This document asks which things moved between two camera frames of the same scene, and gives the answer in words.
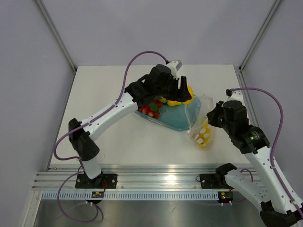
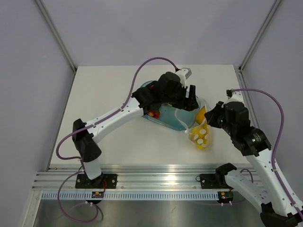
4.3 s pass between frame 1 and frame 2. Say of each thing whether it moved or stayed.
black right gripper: stayed
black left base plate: stayed
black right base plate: stayed
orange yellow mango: moved
